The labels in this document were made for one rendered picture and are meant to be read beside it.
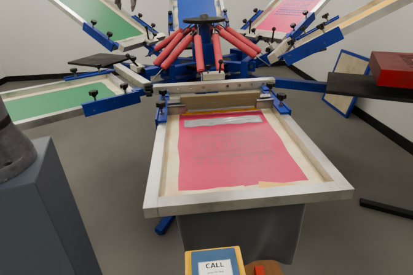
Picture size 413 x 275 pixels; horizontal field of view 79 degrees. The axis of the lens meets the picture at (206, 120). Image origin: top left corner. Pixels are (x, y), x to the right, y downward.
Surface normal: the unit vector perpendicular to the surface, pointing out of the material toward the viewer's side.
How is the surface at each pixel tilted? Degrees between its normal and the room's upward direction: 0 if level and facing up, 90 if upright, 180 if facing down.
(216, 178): 0
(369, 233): 0
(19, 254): 90
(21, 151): 72
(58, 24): 90
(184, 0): 32
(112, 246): 0
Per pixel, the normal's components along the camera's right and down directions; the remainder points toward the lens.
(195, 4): 0.02, -0.51
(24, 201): 0.36, 0.42
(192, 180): -0.04, -0.89
